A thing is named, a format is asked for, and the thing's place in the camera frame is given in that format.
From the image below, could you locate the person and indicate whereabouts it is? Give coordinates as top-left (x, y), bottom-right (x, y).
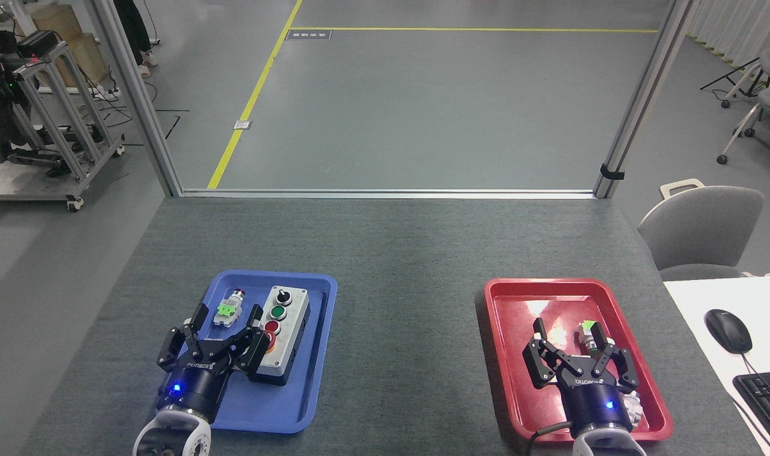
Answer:
top-left (113, 0), bottom-right (160, 79)

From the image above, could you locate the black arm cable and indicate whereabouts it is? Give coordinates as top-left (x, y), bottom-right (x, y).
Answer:
top-left (528, 421), bottom-right (579, 456)

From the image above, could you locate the red-headed push button switch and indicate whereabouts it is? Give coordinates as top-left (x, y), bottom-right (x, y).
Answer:
top-left (212, 288), bottom-right (247, 328)

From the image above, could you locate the green-labelled push button switch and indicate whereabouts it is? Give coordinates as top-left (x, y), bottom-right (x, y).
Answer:
top-left (575, 319), bottom-right (617, 357)

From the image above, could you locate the aluminium frame cart on wheels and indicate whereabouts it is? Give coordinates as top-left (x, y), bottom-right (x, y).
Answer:
top-left (0, 39), bottom-right (127, 213)

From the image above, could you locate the black computer mouse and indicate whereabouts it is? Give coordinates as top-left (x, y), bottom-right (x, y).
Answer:
top-left (704, 308), bottom-right (754, 355)

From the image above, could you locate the blue plastic tray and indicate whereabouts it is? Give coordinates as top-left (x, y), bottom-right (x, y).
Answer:
top-left (155, 270), bottom-right (339, 435)

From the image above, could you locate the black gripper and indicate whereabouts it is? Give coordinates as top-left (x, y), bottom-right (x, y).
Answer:
top-left (522, 317), bottom-right (640, 438)
top-left (156, 302), bottom-right (273, 424)

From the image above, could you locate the white handle behind chair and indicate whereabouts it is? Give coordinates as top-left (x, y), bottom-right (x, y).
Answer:
top-left (659, 178), bottom-right (706, 201)

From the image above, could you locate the grey wheeled chair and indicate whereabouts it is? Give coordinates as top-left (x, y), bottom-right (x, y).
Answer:
top-left (699, 39), bottom-right (770, 165)

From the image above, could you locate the cardboard box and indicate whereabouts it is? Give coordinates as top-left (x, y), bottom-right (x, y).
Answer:
top-left (15, 4), bottom-right (110, 89)

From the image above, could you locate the grey control box with buttons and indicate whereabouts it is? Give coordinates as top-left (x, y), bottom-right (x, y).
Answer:
top-left (248, 284), bottom-right (312, 388)

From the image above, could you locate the grey office chair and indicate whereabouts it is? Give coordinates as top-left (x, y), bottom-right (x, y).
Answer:
top-left (637, 185), bottom-right (766, 281)

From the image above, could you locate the black keyboard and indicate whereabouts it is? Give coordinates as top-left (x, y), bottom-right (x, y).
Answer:
top-left (732, 370), bottom-right (770, 452)

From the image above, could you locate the silver aluminium post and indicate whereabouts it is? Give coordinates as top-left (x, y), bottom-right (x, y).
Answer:
top-left (91, 0), bottom-right (183, 198)
top-left (593, 0), bottom-right (695, 200)

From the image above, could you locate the red plastic tray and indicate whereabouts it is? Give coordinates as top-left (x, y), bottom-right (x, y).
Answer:
top-left (484, 277), bottom-right (674, 443)

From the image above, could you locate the white curtain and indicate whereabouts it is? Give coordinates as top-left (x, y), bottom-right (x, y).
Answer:
top-left (686, 0), bottom-right (770, 69)

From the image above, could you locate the small white switch part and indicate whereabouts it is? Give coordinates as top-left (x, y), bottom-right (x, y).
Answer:
top-left (622, 390), bottom-right (645, 428)

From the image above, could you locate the white desk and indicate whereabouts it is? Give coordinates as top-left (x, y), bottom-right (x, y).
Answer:
top-left (662, 275), bottom-right (770, 456)

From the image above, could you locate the silver aluminium rail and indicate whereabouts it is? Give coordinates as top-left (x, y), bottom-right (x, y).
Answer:
top-left (180, 188), bottom-right (597, 200)

